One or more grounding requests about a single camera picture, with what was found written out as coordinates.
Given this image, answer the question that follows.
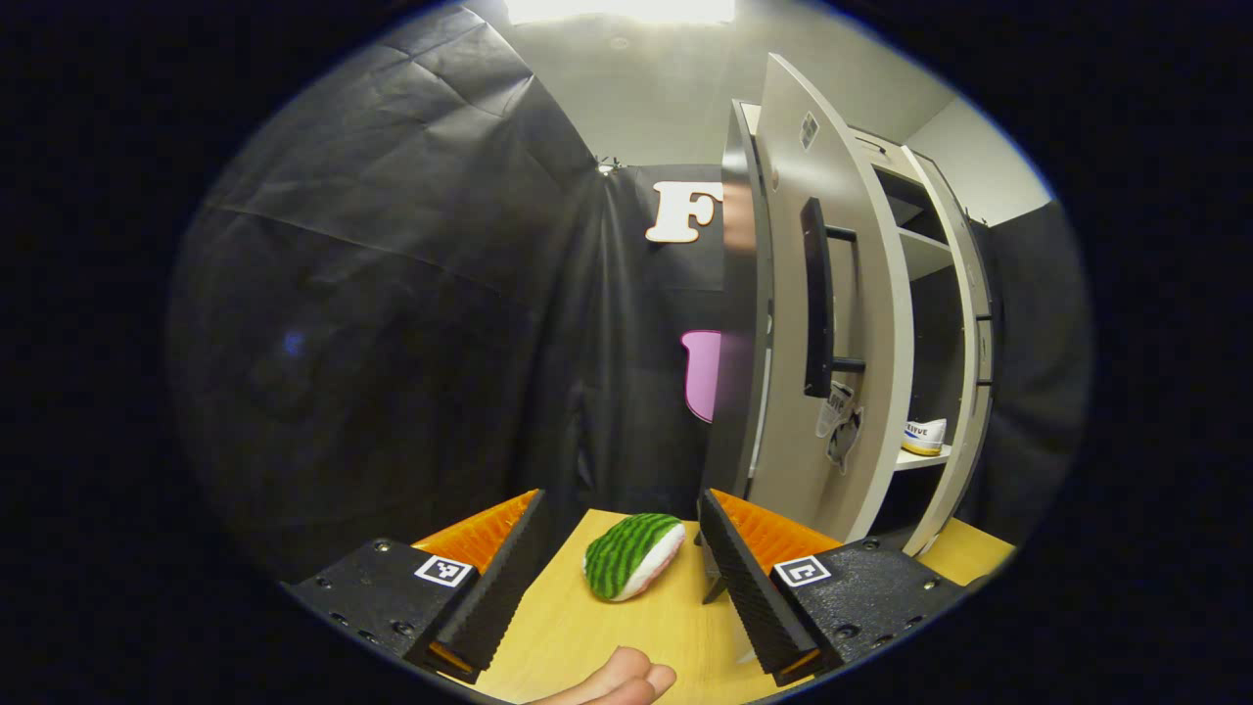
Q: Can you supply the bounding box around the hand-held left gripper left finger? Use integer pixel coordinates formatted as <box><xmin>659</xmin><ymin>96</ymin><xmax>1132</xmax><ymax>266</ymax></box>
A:
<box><xmin>279</xmin><ymin>490</ymin><xmax>551</xmax><ymax>684</ymax></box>

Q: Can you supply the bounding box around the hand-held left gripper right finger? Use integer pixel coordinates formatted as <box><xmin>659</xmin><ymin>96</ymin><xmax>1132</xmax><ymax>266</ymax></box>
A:
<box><xmin>698</xmin><ymin>490</ymin><xmax>965</xmax><ymax>686</ymax></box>

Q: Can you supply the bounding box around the white canvas shoe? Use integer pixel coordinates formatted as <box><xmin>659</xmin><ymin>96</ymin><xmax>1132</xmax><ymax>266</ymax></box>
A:
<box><xmin>901</xmin><ymin>418</ymin><xmax>949</xmax><ymax>457</ymax></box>

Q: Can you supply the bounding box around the grey cabinet door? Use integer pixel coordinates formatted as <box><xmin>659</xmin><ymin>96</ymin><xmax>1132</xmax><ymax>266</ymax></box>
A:
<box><xmin>754</xmin><ymin>54</ymin><xmax>916</xmax><ymax>544</ymax></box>
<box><xmin>901</xmin><ymin>145</ymin><xmax>998</xmax><ymax>557</ymax></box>

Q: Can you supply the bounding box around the grey shoe cabinet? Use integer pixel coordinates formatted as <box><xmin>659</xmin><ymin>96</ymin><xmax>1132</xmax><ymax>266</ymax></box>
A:
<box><xmin>698</xmin><ymin>98</ymin><xmax>999</xmax><ymax>603</ymax></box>

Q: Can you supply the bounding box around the watermelon plush toy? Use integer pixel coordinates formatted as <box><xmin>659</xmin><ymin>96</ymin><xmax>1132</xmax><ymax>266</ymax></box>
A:
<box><xmin>583</xmin><ymin>512</ymin><xmax>686</xmax><ymax>602</ymax></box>

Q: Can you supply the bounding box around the ceiling light panel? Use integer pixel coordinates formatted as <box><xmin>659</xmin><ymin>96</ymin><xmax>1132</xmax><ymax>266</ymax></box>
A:
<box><xmin>504</xmin><ymin>0</ymin><xmax>735</xmax><ymax>25</ymax></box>

